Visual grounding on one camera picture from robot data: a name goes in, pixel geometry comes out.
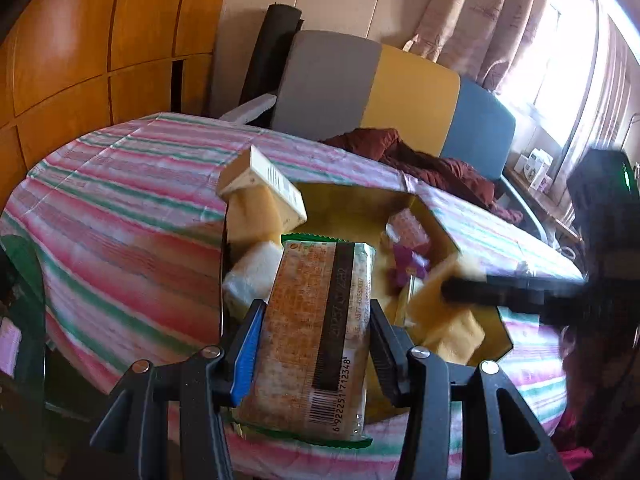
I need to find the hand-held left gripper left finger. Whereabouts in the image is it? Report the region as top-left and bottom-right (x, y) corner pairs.
(90, 299), (268, 480)

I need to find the grey yellow blue sofa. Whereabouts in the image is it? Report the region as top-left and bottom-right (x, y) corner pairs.
(218, 30), (551, 246)

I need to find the beige patterned curtain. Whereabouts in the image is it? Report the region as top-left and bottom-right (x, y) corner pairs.
(555, 15), (640, 206)
(405, 0), (566, 93)

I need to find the window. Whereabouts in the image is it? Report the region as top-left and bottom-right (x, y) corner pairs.
(530, 0), (601, 131)

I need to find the wooden wardrobe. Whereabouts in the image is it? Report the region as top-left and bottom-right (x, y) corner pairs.
(0, 0), (233, 201)

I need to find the dark green chair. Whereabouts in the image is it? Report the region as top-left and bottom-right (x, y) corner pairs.
(0, 235), (51, 376)

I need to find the purple snack packet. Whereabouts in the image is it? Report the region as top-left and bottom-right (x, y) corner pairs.
(392, 245), (431, 286)

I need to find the pink patterned clothing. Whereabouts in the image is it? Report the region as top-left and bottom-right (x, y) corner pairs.
(550, 405), (597, 472)

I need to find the white sofa armrest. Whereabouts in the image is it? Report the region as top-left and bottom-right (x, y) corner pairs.
(218, 94), (278, 123)

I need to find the pink checkered packet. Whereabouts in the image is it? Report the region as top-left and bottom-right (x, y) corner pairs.
(385, 210), (433, 256)

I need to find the orange cracker packet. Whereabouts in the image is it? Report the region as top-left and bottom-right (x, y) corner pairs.
(230, 232), (376, 448)

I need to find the dark red cloth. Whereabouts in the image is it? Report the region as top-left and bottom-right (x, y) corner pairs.
(320, 127), (523, 223)

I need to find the beige medicine box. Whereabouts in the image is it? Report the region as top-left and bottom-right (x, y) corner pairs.
(217, 145), (307, 235)

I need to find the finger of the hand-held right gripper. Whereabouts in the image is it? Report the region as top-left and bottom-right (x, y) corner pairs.
(440, 272), (591, 317)

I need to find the yellow sponge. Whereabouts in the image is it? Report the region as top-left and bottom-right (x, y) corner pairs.
(227, 185), (283, 256)
(425, 310), (486, 366)
(410, 252), (488, 331)

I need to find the wooden side desk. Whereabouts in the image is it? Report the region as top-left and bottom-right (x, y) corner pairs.
(502, 165), (583, 241)

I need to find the white foam block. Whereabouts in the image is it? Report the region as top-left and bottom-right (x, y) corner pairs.
(221, 242), (283, 318)

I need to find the gold metal tray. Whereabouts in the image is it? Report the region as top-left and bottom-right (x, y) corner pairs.
(220, 180), (516, 426)

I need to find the person's right forearm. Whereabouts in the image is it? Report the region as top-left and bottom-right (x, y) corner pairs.
(560, 320), (640, 436)

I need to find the black rolled mat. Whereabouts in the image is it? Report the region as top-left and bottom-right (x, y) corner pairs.
(239, 4), (304, 108)

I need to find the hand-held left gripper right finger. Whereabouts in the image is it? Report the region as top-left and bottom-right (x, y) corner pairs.
(367, 300), (573, 480)

